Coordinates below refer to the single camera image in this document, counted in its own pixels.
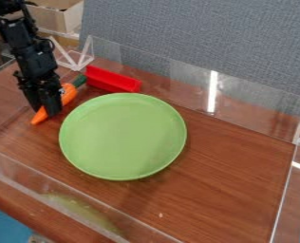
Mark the orange toy carrot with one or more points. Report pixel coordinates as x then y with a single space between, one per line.
69 94

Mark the green plate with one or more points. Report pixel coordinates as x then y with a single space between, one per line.
123 136

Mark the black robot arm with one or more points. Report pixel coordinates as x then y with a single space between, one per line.
33 51

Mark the clear acrylic enclosure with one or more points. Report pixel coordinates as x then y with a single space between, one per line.
230 192

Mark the cardboard box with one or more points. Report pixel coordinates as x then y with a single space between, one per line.
56 14

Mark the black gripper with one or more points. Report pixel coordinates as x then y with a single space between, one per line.
38 80

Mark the clear acrylic triangle bracket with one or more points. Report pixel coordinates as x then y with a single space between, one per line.
75 59

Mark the red plastic block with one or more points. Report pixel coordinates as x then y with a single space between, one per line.
112 81

